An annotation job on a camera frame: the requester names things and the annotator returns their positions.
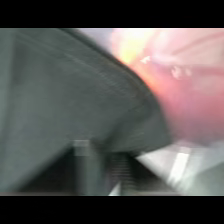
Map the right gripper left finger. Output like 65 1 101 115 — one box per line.
71 139 108 196

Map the dark grey garment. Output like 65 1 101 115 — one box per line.
0 28 174 195

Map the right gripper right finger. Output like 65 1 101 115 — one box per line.
108 151 168 196

